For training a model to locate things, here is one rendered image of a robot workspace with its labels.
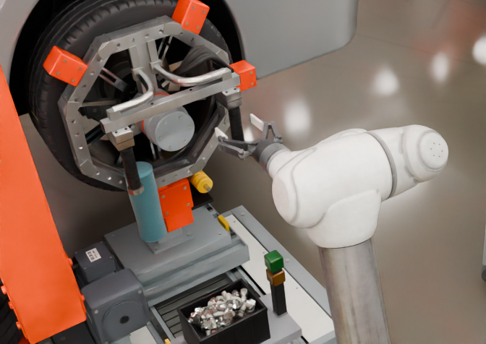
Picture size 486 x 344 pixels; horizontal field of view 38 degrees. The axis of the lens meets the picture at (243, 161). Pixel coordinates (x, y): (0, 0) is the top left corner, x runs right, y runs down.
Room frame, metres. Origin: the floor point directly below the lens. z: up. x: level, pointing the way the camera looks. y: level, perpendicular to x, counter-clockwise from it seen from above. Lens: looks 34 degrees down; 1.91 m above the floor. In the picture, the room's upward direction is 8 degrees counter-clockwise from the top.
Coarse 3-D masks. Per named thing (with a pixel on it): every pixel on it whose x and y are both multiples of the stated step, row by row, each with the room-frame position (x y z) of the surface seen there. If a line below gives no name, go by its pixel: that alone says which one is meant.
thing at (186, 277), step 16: (208, 208) 2.30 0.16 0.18; (224, 224) 2.19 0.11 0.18; (240, 240) 2.10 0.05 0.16; (208, 256) 2.04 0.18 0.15; (224, 256) 2.01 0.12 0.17; (240, 256) 2.04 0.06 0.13; (176, 272) 1.98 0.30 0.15; (192, 272) 1.96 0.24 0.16; (208, 272) 1.98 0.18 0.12; (144, 288) 1.92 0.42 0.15; (160, 288) 1.90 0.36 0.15; (176, 288) 1.93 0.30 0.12
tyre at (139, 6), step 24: (72, 0) 2.15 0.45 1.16; (96, 0) 2.08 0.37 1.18; (120, 0) 2.04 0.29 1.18; (144, 0) 2.05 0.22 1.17; (168, 0) 2.08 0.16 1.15; (48, 24) 2.10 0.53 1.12; (72, 24) 2.00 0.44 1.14; (96, 24) 1.97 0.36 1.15; (120, 24) 2.00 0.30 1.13; (48, 48) 1.98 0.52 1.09; (72, 48) 1.93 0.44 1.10; (48, 96) 1.89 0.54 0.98; (48, 120) 1.88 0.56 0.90; (48, 144) 1.89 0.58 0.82; (72, 168) 1.89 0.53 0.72
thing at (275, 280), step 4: (268, 272) 1.41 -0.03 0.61; (280, 272) 1.40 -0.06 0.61; (284, 272) 1.41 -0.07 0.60; (268, 276) 1.41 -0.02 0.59; (272, 276) 1.39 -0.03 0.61; (276, 276) 1.40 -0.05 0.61; (280, 276) 1.40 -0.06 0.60; (284, 276) 1.41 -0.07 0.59; (268, 280) 1.41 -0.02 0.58; (272, 280) 1.39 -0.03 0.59; (276, 280) 1.39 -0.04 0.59; (280, 280) 1.40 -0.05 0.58; (284, 280) 1.40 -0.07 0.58; (272, 284) 1.40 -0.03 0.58; (276, 284) 1.39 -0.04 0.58
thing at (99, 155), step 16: (160, 48) 2.06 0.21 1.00; (208, 64) 2.11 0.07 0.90; (112, 80) 2.00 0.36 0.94; (128, 80) 2.03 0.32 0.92; (128, 96) 2.05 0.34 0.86; (208, 96) 2.12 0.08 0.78; (192, 112) 2.17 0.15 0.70; (208, 112) 2.10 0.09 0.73; (96, 128) 1.96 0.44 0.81; (96, 144) 2.10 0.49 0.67; (112, 144) 2.15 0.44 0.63; (144, 144) 2.15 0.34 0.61; (192, 144) 2.06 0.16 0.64; (112, 160) 2.00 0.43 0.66; (144, 160) 2.04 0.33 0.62; (160, 160) 2.03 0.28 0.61
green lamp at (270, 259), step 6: (270, 252) 1.43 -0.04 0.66; (276, 252) 1.43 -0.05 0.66; (264, 258) 1.42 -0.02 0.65; (270, 258) 1.41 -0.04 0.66; (276, 258) 1.40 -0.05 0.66; (282, 258) 1.41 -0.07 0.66; (270, 264) 1.39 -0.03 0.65; (276, 264) 1.40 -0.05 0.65; (282, 264) 1.40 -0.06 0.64; (270, 270) 1.39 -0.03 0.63; (276, 270) 1.40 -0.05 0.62
